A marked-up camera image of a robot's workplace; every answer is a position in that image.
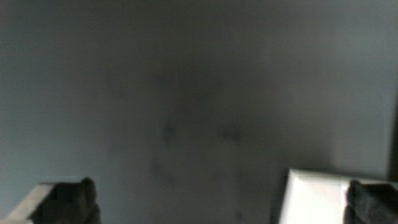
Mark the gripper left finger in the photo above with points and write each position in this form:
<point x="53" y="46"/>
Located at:
<point x="57" y="204"/>

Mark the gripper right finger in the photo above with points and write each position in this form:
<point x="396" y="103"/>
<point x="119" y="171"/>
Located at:
<point x="371" y="204"/>

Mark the white marker sheet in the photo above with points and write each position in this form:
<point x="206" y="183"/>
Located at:
<point x="314" y="197"/>

